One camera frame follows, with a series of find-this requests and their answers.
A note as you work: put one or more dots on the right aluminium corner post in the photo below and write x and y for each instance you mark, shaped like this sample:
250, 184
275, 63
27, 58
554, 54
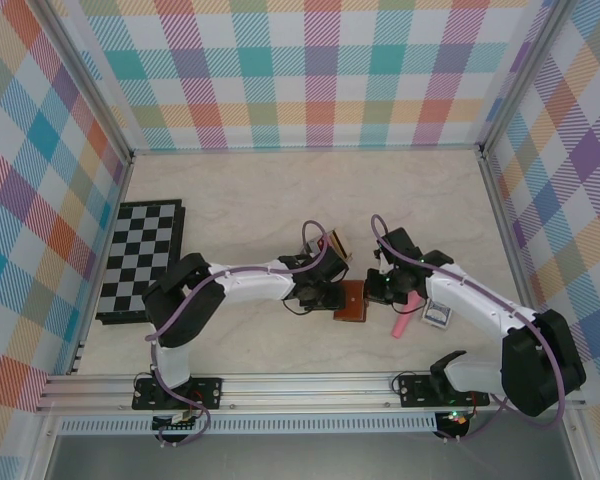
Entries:
525, 75

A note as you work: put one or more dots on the left side aluminium rail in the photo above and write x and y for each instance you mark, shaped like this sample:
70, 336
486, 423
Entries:
101, 260

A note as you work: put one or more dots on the pink tube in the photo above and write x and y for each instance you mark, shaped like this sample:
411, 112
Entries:
401, 325

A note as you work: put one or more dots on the blue playing card deck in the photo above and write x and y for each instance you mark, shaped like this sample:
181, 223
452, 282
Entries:
436, 315

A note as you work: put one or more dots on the back aluminium rail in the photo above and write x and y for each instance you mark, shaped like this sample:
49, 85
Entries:
305, 149

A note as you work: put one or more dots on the wide aluminium base rail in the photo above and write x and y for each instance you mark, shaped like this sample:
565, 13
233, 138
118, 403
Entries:
305, 392

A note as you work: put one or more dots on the aluminium corner post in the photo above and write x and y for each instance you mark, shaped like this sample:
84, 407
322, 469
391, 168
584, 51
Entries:
525, 75
97, 90

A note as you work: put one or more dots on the left aluminium corner post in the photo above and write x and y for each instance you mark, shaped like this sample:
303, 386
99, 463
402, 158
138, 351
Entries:
97, 90

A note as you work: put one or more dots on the black silver chessboard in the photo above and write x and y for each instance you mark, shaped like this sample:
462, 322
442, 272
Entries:
130, 260

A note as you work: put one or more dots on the red card stack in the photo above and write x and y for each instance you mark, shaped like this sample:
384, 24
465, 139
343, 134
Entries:
320, 243

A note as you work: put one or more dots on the brown leather card holder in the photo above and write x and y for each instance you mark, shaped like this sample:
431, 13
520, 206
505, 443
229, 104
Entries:
352, 300

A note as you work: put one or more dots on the orange card stack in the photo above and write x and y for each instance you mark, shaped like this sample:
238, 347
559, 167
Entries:
341, 244

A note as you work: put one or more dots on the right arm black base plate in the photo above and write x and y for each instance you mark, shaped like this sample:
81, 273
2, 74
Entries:
412, 392

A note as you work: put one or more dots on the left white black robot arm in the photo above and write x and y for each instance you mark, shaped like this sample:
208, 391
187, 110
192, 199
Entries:
255, 285

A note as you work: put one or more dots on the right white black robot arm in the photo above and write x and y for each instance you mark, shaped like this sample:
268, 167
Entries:
470, 300

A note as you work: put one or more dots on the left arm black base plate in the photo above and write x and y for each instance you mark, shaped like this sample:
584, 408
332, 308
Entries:
210, 392

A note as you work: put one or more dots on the clear acrylic card box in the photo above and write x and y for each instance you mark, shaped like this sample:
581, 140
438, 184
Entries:
349, 254

